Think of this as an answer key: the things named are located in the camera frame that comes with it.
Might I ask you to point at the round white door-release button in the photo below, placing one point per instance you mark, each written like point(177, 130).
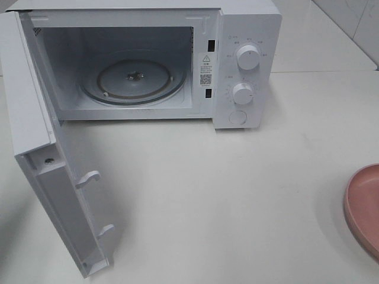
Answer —
point(238, 117)

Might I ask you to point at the white microwave knob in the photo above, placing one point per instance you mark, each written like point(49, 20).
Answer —
point(242, 93)
point(248, 56)

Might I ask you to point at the white microwave door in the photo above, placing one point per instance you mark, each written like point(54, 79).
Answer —
point(40, 146)

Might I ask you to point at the pink round plate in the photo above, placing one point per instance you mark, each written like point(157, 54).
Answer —
point(360, 206)

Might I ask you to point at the white microwave oven body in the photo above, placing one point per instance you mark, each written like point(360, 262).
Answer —
point(211, 31)

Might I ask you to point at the glass microwave turntable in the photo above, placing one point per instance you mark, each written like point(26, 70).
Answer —
point(135, 77)

